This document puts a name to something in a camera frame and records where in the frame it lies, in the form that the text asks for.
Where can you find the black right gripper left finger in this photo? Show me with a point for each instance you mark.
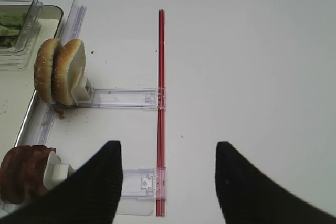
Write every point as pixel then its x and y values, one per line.
pixel 90 195

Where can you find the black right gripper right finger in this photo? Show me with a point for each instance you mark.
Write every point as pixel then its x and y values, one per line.
pixel 246 195

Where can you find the white pusher block patties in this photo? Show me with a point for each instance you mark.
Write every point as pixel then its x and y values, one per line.
pixel 55 171

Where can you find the clear dispenser track patties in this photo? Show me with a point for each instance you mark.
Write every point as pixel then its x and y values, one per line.
pixel 139 192

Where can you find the brown meat patties stack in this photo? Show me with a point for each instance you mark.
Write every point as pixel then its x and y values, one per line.
pixel 22 172

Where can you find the green lettuce in container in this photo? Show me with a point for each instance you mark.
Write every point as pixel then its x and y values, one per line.
pixel 11 25

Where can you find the white pusher block buns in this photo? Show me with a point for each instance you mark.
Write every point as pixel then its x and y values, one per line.
pixel 82 92

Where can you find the clear dispenser track bun tops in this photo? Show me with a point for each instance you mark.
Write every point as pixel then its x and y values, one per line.
pixel 146 99

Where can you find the white metal tray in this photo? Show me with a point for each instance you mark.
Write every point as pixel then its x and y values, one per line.
pixel 18 97

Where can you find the sesame bun top front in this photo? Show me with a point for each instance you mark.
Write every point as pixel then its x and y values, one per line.
pixel 43 69

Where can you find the clear plastic salad container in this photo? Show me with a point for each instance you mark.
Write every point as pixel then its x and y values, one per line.
pixel 17 56

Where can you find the red rail right side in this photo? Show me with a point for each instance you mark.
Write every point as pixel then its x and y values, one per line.
pixel 160 202

